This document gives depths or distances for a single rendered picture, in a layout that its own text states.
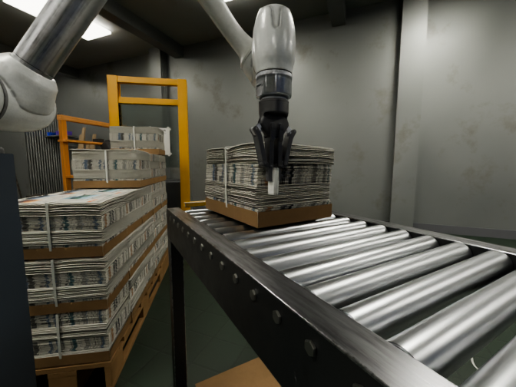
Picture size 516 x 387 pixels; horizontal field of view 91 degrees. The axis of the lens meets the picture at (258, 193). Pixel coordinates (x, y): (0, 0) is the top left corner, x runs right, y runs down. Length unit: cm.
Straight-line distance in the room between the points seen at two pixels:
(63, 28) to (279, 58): 63
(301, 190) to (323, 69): 402
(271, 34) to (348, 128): 382
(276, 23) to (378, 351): 63
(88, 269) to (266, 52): 105
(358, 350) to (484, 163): 441
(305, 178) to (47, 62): 82
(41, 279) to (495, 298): 136
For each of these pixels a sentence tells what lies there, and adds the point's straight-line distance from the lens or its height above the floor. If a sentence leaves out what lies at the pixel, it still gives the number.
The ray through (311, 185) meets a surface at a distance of 79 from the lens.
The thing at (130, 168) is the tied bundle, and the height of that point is 95.
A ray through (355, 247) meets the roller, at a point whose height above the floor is 79.
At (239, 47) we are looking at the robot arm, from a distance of 84.
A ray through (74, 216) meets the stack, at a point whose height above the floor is 77.
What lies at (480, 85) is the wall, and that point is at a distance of 471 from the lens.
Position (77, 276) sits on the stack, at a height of 52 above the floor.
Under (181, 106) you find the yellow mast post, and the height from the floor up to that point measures 158.
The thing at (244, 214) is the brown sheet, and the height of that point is 83.
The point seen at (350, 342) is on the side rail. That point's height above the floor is 80.
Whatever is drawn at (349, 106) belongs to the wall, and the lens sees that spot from 448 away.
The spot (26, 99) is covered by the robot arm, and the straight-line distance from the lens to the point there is 100.
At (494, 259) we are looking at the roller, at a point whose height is 80.
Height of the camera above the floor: 97
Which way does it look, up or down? 6 degrees down
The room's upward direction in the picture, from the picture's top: straight up
